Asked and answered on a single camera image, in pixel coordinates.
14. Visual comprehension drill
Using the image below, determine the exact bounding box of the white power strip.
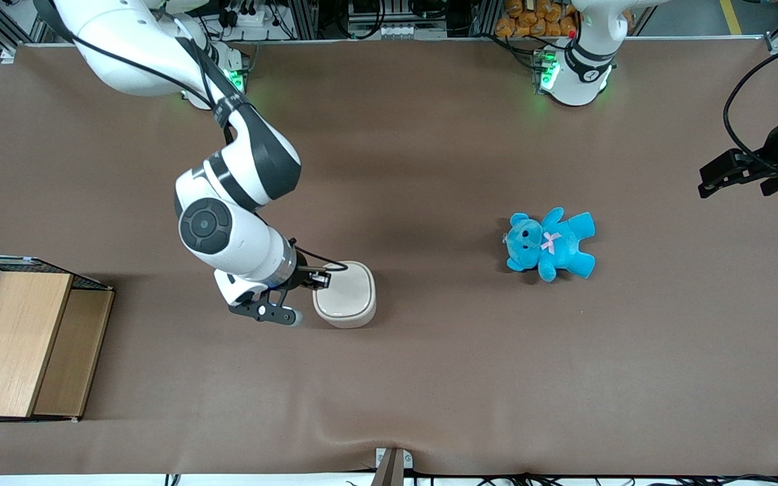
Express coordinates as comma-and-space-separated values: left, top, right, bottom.
224, 3, 268, 28
375, 24, 447, 38

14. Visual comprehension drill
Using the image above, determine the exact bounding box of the white lidded trash can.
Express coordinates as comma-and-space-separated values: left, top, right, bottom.
313, 261, 377, 329

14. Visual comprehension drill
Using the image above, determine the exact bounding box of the orange plush toys pile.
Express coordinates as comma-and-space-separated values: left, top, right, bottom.
495, 0, 579, 38

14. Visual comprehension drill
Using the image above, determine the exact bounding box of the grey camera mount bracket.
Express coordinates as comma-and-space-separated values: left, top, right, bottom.
370, 447, 414, 486

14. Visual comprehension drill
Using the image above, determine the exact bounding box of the brown table mat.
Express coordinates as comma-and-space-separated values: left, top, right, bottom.
0, 37, 778, 477

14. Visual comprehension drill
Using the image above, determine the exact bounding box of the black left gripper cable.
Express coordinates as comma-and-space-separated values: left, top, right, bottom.
723, 42, 778, 169

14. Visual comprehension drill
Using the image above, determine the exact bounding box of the wooden shelf with wire mesh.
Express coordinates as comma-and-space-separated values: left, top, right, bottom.
0, 254, 115, 424

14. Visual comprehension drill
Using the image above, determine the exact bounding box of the blue teddy bear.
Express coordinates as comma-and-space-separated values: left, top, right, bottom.
502, 207, 596, 283

